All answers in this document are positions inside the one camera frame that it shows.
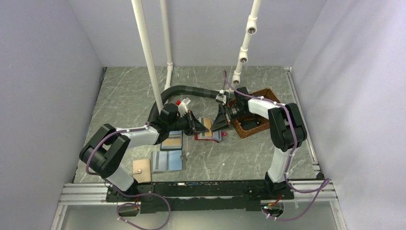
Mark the open blue grey card holder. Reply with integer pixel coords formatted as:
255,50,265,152
150,150,185,173

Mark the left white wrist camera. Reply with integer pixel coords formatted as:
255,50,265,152
176,98,191,117

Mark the white front pole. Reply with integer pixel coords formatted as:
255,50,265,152
131,0,163,112

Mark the blue card holder orange card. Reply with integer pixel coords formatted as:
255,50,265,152
160,131,183,151

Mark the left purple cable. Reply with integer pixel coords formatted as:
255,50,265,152
85,122,150,176

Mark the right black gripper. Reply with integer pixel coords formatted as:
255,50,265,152
210,103,248,133

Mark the beige snap card holder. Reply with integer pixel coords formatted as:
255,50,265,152
133,159,152,184

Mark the black corrugated hose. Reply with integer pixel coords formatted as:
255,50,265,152
147,85,240,123

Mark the white pole with fittings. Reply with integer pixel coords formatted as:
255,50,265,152
231,0,262,88

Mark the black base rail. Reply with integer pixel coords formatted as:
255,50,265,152
106,181,294,214

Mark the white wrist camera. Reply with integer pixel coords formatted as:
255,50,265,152
215,90,230,105
176,98,191,117

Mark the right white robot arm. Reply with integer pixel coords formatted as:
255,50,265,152
211,88,307,199

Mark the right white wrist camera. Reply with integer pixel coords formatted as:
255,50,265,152
215,90,230,105

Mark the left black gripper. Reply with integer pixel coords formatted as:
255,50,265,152
168,110,209,137

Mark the white rear pole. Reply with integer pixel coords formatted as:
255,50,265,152
159,0,173,90

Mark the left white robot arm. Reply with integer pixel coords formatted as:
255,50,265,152
79,103,208,201

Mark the brown wicker divided basket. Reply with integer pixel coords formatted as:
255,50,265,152
231,88,280,138

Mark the gold VIP card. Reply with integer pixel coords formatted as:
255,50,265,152
203,118,212,132

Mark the red leather card holder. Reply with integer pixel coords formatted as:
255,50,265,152
194,117,228,143

